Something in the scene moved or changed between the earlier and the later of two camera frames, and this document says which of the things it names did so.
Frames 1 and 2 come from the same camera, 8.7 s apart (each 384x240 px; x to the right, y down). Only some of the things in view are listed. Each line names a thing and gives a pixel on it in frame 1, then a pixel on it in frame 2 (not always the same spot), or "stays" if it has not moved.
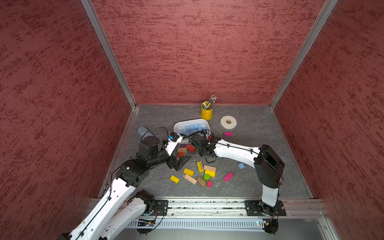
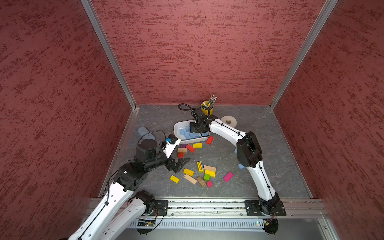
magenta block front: x=228 y=177 stays
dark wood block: x=201 y=181 stays
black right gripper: x=198 y=153 to x=192 y=128
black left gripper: x=179 y=163 stays
